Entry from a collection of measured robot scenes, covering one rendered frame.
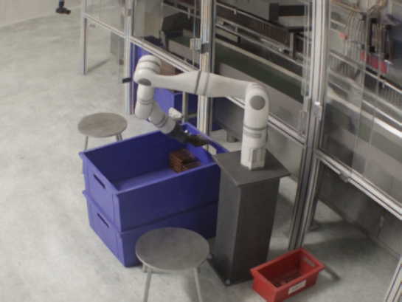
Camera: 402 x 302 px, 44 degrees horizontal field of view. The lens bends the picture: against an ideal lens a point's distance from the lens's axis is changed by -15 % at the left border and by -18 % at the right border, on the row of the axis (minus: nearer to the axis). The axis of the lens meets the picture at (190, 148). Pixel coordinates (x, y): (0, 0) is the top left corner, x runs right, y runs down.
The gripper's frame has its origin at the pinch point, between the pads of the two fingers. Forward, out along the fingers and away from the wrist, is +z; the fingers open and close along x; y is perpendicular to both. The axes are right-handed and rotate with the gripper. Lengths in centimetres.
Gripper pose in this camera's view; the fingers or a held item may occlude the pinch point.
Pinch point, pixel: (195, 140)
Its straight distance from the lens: 269.1
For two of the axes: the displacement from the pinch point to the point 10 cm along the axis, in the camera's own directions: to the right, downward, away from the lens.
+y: -6.1, 7.9, -0.1
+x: 5.5, 4.1, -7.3
